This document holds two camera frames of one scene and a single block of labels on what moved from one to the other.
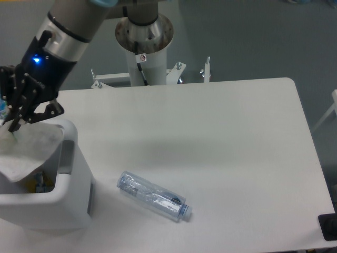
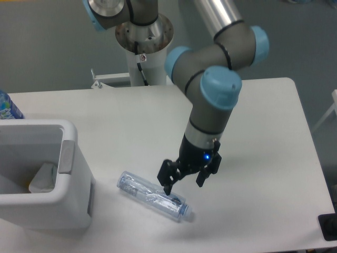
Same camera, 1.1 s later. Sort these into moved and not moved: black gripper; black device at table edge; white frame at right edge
Moved: black gripper
Not moved: black device at table edge; white frame at right edge
